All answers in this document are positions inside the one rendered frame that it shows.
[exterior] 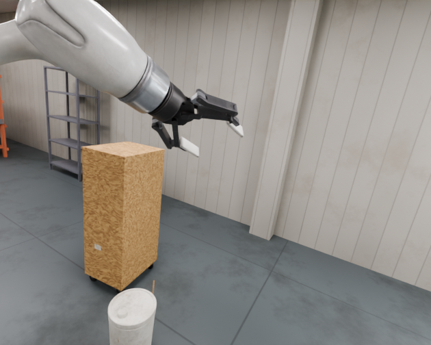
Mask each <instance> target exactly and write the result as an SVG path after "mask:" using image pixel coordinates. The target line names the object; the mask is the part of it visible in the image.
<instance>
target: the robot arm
mask: <svg viewBox="0 0 431 345"><path fill-rule="evenodd" d="M21 60H44V61H46V62H48V63H50V64H52V65H54V66H56V67H60V68H62V69H64V70H65V71H66V72H68V73H70V74H71V75H72V76H74V77H76V78H77V79H79V80H81V81H82V82H84V83H85V84H88V85H89V86H91V87H93V88H95V89H97V90H99V91H101V92H106V93H108V94H110V95H112V96H114V97H116V98H118V100H120V101H122V102H124V103H126V104H127V105H129V106H130V107H132V108H133V109H135V110H137V111H138V112H139V113H142V114H146V113H148V114H150V115H151V116H152V125H151V127H152V128H153V129H154V130H155V131H156V132H157V133H158V134H159V136H160V137H161V139H162V140H163V142H164V144H165V145H166V147H167V149H172V147H176V148H180V149H181V150H183V151H187V152H189V153H191V154H192V155H194V156H196V157H199V148H198V147H197V146H196V145H194V144H192V143H191V142H190V141H188V140H186V139H185V138H183V137H182V136H181V137H180V139H179V126H178V125H182V126H184V125H185V124H186V123H188V122H190V121H192V120H194V119H196V120H200V119H201V118H206V119H214V120H225V121H226V124H227V125H228V126H229V127H230V128H231V129H232V130H233V131H234V132H235V133H237V134H238V135H239V136H240V137H241V138H243V136H244V133H243V128H242V126H241V125H240V124H239V119H238V117H236V115H238V111H237V104H236V103H232V102H230V101H226V100H224V99H220V98H217V97H215V96H212V95H210V94H207V93H205V92H204V91H202V90H201V89H196V94H195V95H194V96H192V97H191V98H190V97H187V96H185V95H184V94H183V93H182V91H181V90H180V89H179V88H177V87H176V86H175V85H174V84H173V83H172V82H171V81H170V78H169V75H168V74H167V72H166V71H164V70H163V69H162V68H161V67H160V66H159V65H157V64H156V63H155V62H154V61H153V60H152V59H151V58H150V57H149V56H148V55H147V54H145V52H143V50H141V48H140V47H139V46H138V44H137V42H136V41H135V39H134V38H133V37H132V36H131V35H130V34H129V32H128V31H127V30H126V29H125V28H124V27H123V26H122V25H121V24H120V23H119V22H118V21H117V20H116V19H115V18H114V17H113V16H112V15H111V14H110V13H109V12H108V11H107V10H106V9H105V8H103V7H102V6H101V5H99V4H98V3H97V2H95V1H93V0H20V1H19V2H18V6H17V9H16V16H15V19H14V20H12V21H8V22H6V23H2V24H0V65H3V64H8V63H11V62H17V61H21ZM194 109H197V114H195V113H194ZM164 123H165V124H169V125H172V131H173V138H174V139H173V140H172V138H171V137H170V135H169V133H168V131H167V130H166V128H165V126H164Z"/></svg>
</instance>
